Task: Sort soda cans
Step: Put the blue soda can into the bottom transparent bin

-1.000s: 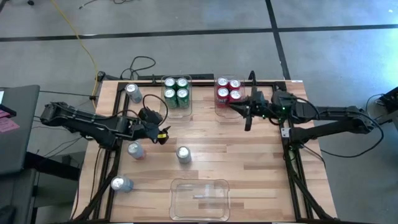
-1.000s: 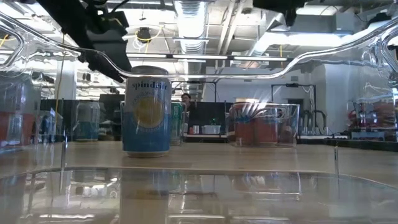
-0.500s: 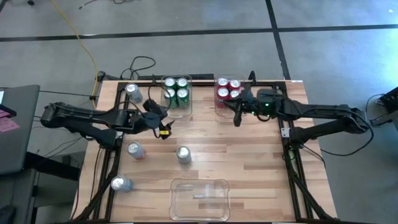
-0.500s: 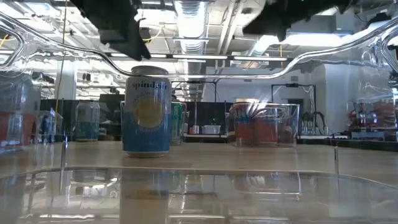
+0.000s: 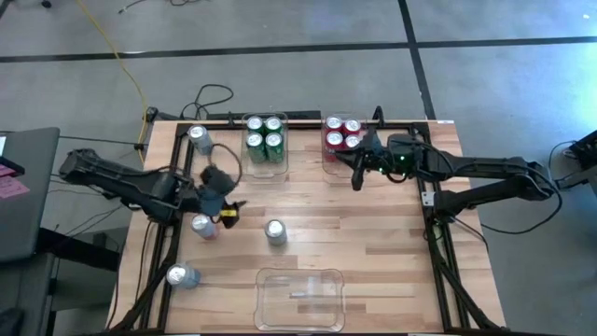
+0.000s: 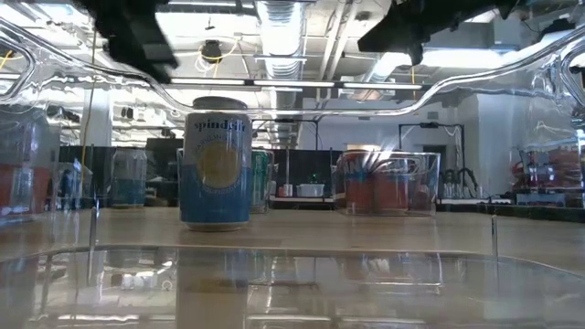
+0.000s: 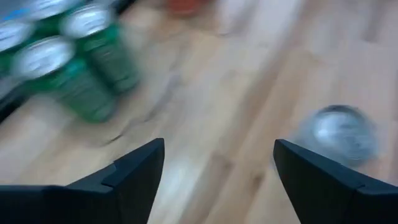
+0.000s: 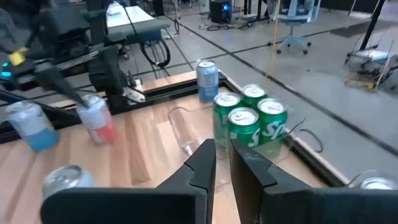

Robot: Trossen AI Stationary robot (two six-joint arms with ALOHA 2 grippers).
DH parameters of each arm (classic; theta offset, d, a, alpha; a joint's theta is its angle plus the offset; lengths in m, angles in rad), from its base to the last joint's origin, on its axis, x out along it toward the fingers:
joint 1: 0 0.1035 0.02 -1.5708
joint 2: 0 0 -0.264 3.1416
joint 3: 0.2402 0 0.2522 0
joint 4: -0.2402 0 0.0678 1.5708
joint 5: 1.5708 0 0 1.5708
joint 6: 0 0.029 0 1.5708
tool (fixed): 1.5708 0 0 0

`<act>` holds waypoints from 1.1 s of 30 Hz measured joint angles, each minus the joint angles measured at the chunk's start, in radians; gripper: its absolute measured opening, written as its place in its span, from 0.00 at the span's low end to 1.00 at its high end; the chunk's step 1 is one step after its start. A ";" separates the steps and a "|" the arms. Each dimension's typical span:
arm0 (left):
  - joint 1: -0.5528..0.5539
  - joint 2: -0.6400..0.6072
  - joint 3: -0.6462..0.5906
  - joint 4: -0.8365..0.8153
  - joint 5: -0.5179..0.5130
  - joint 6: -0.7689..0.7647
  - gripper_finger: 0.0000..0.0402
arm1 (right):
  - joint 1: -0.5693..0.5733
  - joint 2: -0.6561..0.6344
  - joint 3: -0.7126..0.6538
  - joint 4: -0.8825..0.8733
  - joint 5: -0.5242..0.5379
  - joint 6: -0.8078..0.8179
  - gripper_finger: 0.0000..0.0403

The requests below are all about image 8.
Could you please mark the red Fanta can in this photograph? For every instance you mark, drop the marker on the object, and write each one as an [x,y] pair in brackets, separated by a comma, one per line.
[377,184]

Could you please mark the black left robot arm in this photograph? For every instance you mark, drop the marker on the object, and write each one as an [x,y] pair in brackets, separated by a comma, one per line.
[96,25]

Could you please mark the grey floor stand base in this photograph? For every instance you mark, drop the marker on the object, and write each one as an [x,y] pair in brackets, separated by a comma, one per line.
[370,56]

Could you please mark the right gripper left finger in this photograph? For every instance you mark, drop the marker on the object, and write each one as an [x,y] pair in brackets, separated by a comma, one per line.
[186,186]

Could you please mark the white pink soda can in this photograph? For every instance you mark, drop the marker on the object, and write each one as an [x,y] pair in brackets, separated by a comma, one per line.
[98,124]

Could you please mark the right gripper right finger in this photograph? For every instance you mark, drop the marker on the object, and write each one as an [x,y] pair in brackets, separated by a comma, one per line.
[255,186]

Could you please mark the white blue soda can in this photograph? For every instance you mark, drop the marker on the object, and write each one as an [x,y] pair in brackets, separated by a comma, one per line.
[207,82]
[31,130]
[66,177]

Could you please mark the computer tower blue lights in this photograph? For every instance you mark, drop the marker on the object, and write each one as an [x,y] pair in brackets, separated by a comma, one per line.
[219,14]

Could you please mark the white office chair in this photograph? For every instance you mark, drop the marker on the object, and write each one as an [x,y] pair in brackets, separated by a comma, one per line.
[293,18]

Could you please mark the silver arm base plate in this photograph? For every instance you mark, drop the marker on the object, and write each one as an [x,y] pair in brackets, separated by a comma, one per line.
[135,95]

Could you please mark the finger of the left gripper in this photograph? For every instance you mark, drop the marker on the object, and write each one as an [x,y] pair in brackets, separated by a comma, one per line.
[107,71]
[56,79]

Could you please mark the black aluminium table frame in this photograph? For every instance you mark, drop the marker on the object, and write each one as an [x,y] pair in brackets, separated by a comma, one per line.
[174,90]

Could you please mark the black stand pole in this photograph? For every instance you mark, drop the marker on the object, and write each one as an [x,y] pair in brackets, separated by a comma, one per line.
[371,26]

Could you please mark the grey side desk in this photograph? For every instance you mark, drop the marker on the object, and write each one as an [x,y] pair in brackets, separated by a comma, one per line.
[146,31]

